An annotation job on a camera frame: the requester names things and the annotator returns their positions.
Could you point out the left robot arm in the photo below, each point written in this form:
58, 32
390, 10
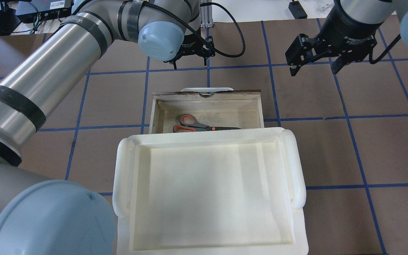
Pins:
41, 215

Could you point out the white drawer handle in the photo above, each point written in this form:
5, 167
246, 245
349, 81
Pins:
206, 90

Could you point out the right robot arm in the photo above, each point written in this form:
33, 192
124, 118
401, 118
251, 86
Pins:
376, 12

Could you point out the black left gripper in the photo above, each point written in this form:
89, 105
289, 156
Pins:
190, 46

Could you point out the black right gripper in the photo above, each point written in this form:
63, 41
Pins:
349, 28

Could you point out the grey orange handled scissors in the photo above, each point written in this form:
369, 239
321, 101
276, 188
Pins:
188, 123

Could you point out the wooden drawer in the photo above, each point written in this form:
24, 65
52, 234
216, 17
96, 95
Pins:
238, 108

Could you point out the black power adapter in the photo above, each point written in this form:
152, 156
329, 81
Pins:
297, 10

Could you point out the aluminium frame post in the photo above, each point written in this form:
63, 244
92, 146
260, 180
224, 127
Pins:
206, 14

